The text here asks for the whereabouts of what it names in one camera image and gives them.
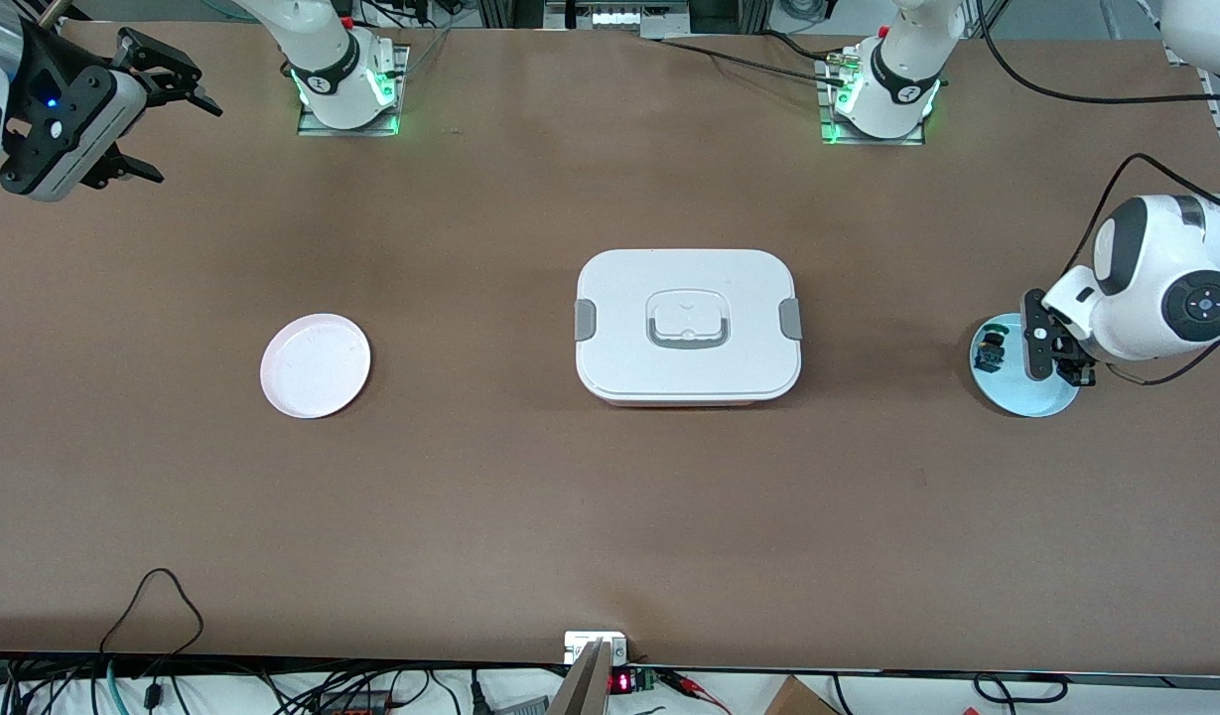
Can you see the red LED display module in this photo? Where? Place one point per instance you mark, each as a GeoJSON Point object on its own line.
{"type": "Point", "coordinates": [621, 682]}

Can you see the white lunch box grey clips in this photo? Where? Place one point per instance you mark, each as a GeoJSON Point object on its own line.
{"type": "Point", "coordinates": [619, 348]}

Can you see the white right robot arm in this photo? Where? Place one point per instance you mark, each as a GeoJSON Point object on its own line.
{"type": "Point", "coordinates": [322, 40]}

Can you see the green push-button switch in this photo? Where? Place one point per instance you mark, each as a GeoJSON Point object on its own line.
{"type": "Point", "coordinates": [989, 353]}

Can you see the control box with lights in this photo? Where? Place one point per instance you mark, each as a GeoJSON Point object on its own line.
{"type": "Point", "coordinates": [619, 18]}

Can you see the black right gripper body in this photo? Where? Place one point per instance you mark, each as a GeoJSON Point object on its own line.
{"type": "Point", "coordinates": [46, 62]}

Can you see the white round plate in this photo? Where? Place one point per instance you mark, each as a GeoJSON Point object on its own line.
{"type": "Point", "coordinates": [292, 377]}

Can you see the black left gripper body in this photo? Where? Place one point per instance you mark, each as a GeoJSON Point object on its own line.
{"type": "Point", "coordinates": [1074, 371]}

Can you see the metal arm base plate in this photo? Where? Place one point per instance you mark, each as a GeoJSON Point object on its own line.
{"type": "Point", "coordinates": [873, 141]}
{"type": "Point", "coordinates": [346, 131]}

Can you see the brown cardboard box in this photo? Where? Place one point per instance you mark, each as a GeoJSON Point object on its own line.
{"type": "Point", "coordinates": [793, 700]}

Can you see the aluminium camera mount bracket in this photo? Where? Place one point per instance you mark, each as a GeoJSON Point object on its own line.
{"type": "Point", "coordinates": [590, 685]}

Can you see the light blue round plate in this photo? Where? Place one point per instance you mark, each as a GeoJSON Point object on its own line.
{"type": "Point", "coordinates": [1012, 392]}

